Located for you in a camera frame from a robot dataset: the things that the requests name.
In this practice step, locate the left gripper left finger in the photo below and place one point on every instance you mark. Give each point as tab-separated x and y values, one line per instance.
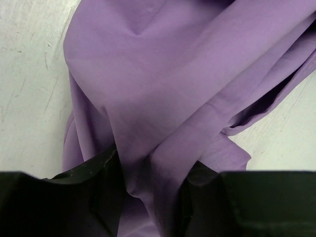
85	201

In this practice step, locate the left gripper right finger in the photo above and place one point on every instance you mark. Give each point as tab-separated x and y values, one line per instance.
247	203

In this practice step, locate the purple trousers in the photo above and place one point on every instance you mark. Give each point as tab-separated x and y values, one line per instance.
169	81

